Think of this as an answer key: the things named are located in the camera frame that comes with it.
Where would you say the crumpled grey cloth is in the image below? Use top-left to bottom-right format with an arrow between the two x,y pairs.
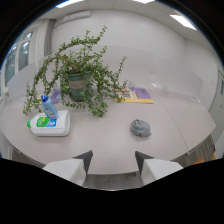
129,118 -> 152,138

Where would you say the translucent desk partition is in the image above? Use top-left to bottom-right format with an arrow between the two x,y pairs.
148,66 -> 204,100

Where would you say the purple packet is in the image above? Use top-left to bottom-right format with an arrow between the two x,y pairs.
49,89 -> 63,105

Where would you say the ceiling light panel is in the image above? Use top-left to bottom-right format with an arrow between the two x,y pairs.
169,13 -> 197,31
132,0 -> 156,5
55,0 -> 85,9

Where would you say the green plant pot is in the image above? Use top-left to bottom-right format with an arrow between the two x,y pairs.
66,71 -> 91,103

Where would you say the window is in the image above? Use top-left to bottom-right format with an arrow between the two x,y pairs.
3,30 -> 34,88

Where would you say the small blue bottle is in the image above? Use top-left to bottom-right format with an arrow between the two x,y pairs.
40,94 -> 60,121

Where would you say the green leafy plant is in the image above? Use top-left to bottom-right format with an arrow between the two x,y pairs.
22,25 -> 129,118

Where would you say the large white detergent bottle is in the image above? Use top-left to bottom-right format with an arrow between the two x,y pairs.
26,109 -> 72,137

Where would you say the yellow and purple book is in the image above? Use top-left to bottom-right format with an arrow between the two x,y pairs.
113,86 -> 155,105

